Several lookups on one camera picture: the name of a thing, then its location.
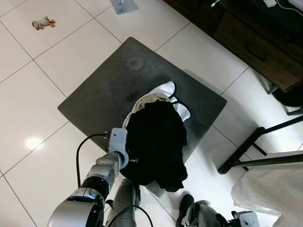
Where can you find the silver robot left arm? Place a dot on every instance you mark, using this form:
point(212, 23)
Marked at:
point(102, 172)

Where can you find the grey floor device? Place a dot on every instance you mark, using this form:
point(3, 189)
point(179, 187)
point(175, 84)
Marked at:
point(124, 6)

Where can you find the robot left leg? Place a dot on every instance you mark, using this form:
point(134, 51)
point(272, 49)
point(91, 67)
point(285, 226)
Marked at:
point(122, 205)

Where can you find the white garment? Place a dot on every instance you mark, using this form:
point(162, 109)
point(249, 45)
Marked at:
point(165, 89)

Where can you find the black round object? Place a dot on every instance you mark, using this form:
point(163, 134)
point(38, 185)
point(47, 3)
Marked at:
point(289, 94)

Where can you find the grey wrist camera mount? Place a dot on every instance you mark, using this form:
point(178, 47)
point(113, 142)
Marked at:
point(245, 220)
point(118, 139)

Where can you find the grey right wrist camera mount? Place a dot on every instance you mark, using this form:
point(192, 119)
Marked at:
point(245, 220)

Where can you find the white toy duck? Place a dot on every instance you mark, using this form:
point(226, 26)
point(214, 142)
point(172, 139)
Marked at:
point(42, 23)

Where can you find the white power adapter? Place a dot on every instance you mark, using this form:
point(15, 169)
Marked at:
point(270, 3)

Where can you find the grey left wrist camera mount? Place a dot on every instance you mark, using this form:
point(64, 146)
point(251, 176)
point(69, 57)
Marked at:
point(118, 139)

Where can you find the black garment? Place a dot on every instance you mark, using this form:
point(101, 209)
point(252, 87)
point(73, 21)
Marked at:
point(156, 142)

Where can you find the dark grey ottoman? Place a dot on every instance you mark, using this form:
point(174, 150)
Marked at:
point(118, 61)

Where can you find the dark wood cabinet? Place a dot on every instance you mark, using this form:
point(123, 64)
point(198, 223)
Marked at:
point(255, 52)

